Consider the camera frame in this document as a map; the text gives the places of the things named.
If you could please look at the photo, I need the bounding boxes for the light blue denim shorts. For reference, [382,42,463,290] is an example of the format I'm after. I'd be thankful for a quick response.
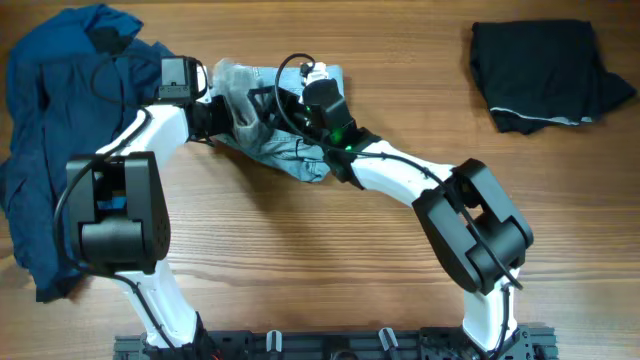
[209,59,330,183]

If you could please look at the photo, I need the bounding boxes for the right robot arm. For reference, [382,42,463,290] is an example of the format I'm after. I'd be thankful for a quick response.
[248,79,533,359]

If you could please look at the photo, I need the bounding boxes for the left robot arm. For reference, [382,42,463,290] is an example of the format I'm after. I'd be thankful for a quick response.
[54,56,227,356]

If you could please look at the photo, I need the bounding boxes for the dark blue shirt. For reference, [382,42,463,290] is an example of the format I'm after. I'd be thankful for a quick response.
[1,4,171,303]

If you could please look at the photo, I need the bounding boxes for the black folded garment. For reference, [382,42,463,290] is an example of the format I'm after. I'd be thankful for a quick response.
[470,19,637,135]

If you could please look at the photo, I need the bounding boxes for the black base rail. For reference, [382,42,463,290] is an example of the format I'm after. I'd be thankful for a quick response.
[113,325,559,360]

